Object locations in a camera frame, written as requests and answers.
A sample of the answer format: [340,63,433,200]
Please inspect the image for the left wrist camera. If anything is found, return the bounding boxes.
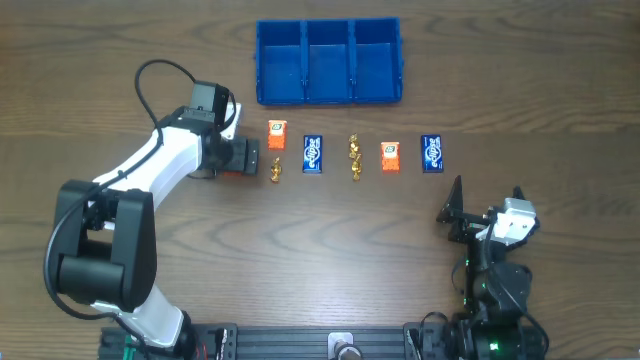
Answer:
[219,102,245,141]

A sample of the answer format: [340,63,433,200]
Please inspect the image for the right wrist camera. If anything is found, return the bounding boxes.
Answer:
[474,197,538,247]

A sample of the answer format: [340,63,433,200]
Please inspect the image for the blue candy pack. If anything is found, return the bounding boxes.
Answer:
[302,134,324,175]
[420,134,445,174]

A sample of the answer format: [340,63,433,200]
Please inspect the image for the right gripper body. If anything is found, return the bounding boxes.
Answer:
[447,210,495,245]

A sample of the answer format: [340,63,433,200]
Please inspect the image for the blue tray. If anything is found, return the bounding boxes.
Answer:
[254,17,405,107]

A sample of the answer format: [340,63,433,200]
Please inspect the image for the mounting rail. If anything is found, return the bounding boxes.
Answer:
[99,323,546,360]

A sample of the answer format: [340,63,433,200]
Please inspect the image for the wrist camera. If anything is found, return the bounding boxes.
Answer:
[474,197,538,247]
[219,102,245,141]

